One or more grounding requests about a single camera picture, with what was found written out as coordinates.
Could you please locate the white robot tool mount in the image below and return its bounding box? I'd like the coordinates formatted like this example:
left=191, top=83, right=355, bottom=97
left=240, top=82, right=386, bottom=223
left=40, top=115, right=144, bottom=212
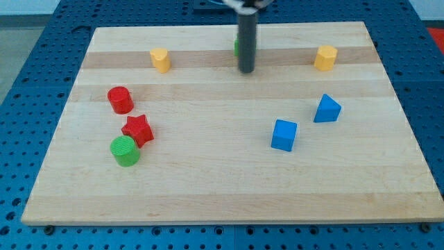
left=222, top=0, right=273, bottom=15

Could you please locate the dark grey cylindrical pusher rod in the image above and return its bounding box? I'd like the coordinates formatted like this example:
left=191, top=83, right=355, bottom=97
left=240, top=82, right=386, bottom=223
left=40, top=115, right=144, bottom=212
left=237, top=13, right=257, bottom=74

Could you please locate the green star block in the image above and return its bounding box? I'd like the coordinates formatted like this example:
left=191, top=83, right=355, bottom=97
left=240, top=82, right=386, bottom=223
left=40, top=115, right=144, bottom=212
left=233, top=34, right=257, bottom=56

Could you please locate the red star block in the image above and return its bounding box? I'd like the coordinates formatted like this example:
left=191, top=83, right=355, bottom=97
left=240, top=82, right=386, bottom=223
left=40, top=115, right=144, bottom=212
left=121, top=115, right=155, bottom=148

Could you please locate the yellow hexagon block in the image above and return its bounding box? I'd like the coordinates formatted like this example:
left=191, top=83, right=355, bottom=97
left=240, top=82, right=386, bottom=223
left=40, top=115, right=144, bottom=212
left=314, top=45, right=338, bottom=72

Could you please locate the yellow heart block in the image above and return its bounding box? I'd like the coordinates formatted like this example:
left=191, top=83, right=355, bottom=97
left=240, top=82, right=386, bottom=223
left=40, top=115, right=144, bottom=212
left=150, top=48, right=171, bottom=74

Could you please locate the blue cube block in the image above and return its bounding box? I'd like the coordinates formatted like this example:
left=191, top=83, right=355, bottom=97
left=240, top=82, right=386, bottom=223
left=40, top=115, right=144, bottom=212
left=271, top=119, right=298, bottom=151

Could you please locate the blue triangle block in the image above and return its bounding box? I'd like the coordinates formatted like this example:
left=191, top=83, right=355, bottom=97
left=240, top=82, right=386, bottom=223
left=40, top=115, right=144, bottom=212
left=314, top=94, right=342, bottom=123

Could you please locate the wooden board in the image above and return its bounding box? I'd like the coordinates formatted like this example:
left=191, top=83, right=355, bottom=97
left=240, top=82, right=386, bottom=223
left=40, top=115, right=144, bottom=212
left=22, top=22, right=443, bottom=226

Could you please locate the red cylinder block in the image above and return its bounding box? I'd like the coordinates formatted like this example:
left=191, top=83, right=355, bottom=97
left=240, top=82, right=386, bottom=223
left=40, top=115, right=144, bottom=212
left=107, top=86, right=134, bottom=115

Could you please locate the green cylinder block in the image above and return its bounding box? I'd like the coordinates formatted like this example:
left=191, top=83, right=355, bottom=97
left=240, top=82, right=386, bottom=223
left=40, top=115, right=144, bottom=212
left=110, top=135, right=140, bottom=167

